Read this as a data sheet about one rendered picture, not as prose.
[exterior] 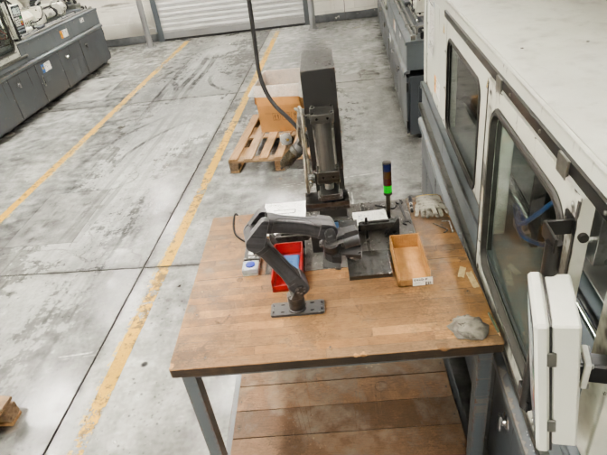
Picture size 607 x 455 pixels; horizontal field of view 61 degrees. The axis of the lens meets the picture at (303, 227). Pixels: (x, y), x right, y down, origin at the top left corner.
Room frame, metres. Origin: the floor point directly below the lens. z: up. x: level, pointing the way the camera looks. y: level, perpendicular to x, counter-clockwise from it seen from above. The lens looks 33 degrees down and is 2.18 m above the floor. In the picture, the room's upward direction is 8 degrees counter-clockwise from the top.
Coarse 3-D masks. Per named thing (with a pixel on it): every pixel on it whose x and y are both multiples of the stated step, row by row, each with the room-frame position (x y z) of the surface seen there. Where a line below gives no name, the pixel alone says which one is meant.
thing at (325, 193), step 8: (328, 184) 1.81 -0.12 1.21; (336, 184) 1.85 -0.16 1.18; (312, 192) 1.89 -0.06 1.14; (320, 192) 1.80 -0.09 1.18; (328, 192) 1.79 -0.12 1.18; (336, 192) 1.78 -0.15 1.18; (344, 192) 1.84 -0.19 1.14; (312, 200) 1.82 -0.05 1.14; (320, 200) 1.81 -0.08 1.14; (328, 200) 1.80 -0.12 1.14; (336, 200) 1.79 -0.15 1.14; (344, 200) 1.78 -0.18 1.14; (312, 208) 1.79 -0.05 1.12; (320, 208) 1.79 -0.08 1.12; (328, 208) 1.78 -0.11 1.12; (336, 208) 1.78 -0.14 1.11; (344, 208) 1.78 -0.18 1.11
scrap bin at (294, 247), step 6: (276, 246) 1.81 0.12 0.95; (282, 246) 1.81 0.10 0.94; (288, 246) 1.81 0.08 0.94; (294, 246) 1.80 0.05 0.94; (300, 246) 1.80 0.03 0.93; (282, 252) 1.81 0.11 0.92; (288, 252) 1.81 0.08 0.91; (294, 252) 1.80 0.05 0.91; (300, 252) 1.80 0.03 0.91; (300, 258) 1.76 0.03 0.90; (300, 264) 1.72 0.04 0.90; (276, 276) 1.66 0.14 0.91; (276, 282) 1.62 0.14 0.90; (282, 282) 1.62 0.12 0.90; (276, 288) 1.56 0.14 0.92; (282, 288) 1.56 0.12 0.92
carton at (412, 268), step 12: (396, 240) 1.73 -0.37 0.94; (408, 240) 1.73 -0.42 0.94; (420, 240) 1.67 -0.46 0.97; (396, 252) 1.70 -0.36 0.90; (408, 252) 1.69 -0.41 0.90; (420, 252) 1.66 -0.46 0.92; (396, 264) 1.55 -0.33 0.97; (408, 264) 1.61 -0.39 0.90; (420, 264) 1.60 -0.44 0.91; (408, 276) 1.54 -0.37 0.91; (420, 276) 1.53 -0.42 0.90; (432, 276) 1.48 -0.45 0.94
